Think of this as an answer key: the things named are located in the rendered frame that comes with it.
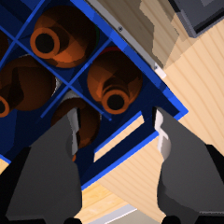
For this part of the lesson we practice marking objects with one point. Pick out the blue plastic crate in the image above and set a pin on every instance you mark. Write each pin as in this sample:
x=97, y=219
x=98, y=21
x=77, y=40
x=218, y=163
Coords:
x=20, y=129

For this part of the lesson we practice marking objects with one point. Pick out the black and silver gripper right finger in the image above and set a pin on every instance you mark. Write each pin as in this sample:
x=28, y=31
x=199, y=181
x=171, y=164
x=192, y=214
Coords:
x=191, y=182

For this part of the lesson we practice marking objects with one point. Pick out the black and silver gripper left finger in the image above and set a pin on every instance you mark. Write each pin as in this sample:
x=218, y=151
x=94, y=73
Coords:
x=41, y=185

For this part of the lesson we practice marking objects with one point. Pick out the dark grey square tray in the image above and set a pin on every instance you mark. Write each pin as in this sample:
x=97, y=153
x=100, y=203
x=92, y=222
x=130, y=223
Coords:
x=201, y=14

